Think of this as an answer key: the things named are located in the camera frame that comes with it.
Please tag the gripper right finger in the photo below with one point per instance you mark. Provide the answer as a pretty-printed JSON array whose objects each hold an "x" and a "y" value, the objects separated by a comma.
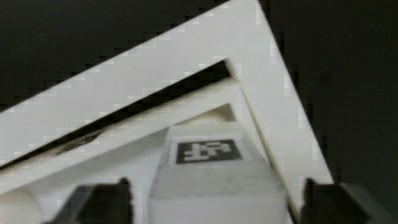
[{"x": 339, "y": 204}]

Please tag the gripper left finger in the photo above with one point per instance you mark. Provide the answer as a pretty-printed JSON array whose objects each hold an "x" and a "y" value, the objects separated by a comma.
[{"x": 98, "y": 205}]

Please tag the white table leg with tag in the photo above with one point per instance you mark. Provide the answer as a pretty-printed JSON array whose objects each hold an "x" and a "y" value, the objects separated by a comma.
[{"x": 215, "y": 186}]

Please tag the white square table top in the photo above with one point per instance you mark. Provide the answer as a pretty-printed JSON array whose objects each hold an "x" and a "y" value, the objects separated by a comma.
[{"x": 32, "y": 202}]

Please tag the white U-shaped fence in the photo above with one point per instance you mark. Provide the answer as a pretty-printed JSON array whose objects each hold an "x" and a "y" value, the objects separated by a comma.
[{"x": 222, "y": 36}]

